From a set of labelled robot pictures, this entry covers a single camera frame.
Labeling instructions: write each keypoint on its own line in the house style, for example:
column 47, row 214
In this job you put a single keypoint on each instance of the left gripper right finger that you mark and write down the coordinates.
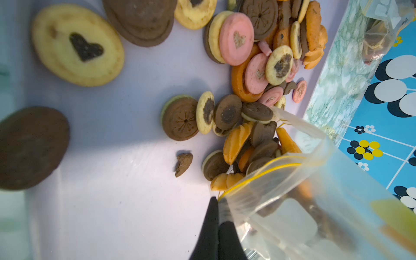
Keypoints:
column 229, row 245

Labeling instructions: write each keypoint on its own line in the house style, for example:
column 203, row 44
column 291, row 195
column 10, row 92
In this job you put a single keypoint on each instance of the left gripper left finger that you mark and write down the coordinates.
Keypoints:
column 208, row 242

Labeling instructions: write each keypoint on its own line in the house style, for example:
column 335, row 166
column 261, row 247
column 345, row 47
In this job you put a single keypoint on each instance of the ziploc bag of cookies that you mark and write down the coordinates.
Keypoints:
column 386, row 19
column 314, row 203

